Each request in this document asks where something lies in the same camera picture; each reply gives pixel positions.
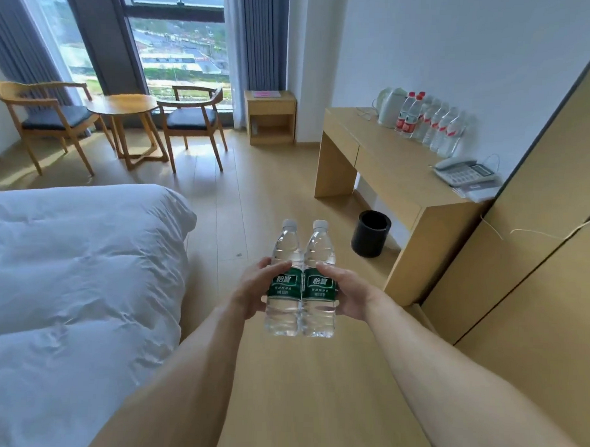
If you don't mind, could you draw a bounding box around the person's right hand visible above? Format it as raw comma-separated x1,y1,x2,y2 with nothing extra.
313,262,386,324

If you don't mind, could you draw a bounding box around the person's left hand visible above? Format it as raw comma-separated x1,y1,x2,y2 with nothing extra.
231,255,293,323

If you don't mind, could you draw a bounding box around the green label water bottle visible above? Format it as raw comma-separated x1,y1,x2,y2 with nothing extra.
263,217,307,338
300,219,342,339

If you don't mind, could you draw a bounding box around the red cap water bottle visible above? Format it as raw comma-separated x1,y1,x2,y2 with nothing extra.
402,91,427,139
394,91,416,134

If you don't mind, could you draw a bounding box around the white cap water bottle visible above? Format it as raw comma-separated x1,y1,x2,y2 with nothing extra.
436,106,460,155
423,99,446,148
416,95,438,143
429,103,453,152
443,110,469,159

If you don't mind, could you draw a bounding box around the person's right forearm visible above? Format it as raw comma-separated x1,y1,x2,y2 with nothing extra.
362,293,590,447

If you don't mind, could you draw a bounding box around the person's left forearm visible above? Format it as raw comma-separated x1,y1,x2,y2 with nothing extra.
86,296,247,447

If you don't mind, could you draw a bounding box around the black trash bin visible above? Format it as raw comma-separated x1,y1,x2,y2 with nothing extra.
350,209,393,259

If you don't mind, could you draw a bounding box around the white telephone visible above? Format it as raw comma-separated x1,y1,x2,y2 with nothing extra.
431,157,502,189

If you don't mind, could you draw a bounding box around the wooden armchair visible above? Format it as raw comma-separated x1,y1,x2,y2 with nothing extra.
0,79,118,179
154,84,232,176

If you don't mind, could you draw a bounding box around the low wooden cabinet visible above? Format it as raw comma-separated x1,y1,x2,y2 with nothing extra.
242,88,298,148

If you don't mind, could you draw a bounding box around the white bed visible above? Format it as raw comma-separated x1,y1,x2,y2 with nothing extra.
0,178,199,447

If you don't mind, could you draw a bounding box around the white electric kettle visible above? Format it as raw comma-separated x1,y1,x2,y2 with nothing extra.
375,86,409,129

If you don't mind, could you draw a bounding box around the round wooden side table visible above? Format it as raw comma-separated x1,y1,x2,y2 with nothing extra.
83,91,173,173

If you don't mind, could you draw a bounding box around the white sheer curtain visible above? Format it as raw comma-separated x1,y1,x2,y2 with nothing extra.
216,0,253,131

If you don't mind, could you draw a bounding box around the large glass window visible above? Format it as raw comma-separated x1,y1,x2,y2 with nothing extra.
24,0,236,102

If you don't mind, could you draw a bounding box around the blue-grey curtain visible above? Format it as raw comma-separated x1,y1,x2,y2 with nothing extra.
0,0,91,123
236,0,290,94

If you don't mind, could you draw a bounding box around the thin white cable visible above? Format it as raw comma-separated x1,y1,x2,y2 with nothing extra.
479,213,590,244

